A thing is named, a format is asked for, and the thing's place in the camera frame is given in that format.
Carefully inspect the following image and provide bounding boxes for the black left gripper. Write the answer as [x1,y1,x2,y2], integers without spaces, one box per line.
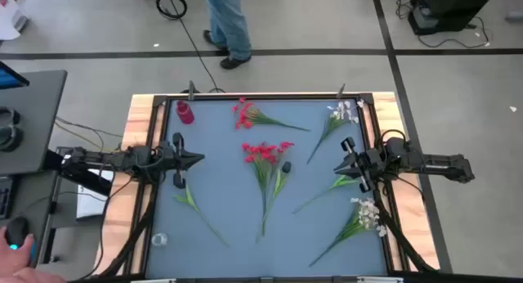
[157,132,205,190]

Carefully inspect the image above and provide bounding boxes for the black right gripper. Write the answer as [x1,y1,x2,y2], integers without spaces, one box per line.
[333,136,388,194]

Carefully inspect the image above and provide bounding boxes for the yellow tulip stem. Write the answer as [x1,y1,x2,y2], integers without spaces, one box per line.
[292,174,363,215]

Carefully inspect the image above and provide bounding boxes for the black tulip stem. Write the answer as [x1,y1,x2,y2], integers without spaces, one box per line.
[172,174,230,249]
[255,160,293,245]

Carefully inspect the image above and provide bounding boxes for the white flower bunch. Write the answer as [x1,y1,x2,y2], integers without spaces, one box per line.
[306,98,365,166]
[308,196,388,268]

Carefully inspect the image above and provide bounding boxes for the small red flower bunch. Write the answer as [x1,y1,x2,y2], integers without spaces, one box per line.
[231,97,311,133]

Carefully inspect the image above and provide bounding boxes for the large red flower bunch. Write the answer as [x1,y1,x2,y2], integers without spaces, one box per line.
[240,141,296,239]

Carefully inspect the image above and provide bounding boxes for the person's forearm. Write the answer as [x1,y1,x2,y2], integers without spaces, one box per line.
[11,268,66,283]

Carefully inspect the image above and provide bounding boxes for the red glass vase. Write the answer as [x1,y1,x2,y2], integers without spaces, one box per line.
[175,100,196,125]

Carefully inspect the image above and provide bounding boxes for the clear glass vase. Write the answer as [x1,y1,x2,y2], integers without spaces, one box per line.
[150,232,169,248]

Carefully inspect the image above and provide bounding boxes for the blue table mat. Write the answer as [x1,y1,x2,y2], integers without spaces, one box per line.
[145,98,388,278]

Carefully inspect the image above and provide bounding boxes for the white box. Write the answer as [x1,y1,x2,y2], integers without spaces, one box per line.
[76,168,115,221]

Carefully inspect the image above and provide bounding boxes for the black support strut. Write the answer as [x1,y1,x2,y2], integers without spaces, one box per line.
[42,150,114,197]

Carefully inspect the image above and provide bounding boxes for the person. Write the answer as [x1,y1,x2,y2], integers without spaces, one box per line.
[203,0,253,70]

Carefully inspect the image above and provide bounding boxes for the black side desk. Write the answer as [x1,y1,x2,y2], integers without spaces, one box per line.
[0,69,69,276]

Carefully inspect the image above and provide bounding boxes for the black headphones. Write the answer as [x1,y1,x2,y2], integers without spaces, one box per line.
[0,106,24,153]

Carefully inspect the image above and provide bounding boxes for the black computer mouse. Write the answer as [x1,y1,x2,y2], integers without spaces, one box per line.
[3,216,32,251]

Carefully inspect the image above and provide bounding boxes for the black keyboard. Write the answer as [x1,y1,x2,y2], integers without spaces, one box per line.
[0,175,16,221]

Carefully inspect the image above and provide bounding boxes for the black equipment case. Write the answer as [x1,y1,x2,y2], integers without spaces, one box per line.
[407,0,500,36]

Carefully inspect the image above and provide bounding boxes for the desk monitor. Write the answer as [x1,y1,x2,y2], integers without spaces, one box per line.
[0,61,30,91]

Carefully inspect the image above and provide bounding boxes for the person's hand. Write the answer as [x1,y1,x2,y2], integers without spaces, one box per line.
[0,227,38,282]

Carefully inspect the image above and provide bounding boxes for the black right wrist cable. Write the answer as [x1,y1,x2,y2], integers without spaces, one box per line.
[378,128,409,153]

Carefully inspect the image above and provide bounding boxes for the black cable sleeve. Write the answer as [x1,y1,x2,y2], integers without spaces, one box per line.
[373,188,436,273]
[97,180,159,278]

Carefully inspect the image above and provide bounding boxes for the black coiled floor cable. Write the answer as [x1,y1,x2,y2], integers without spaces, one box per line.
[154,0,226,94]

